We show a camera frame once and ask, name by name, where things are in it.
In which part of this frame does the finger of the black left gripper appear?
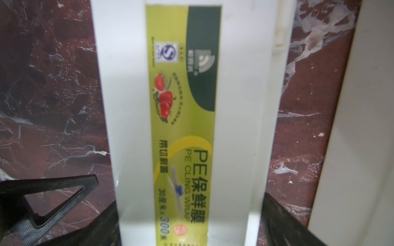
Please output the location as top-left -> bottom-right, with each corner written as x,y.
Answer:
1,175 -> 99,246

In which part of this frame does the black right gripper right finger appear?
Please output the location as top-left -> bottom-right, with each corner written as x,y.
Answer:
261,193 -> 326,246

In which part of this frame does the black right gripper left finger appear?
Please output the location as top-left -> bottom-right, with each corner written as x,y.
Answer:
39,202 -> 121,246

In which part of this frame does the white wrap dispenser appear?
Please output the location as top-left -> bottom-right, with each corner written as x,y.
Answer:
308,1 -> 394,246

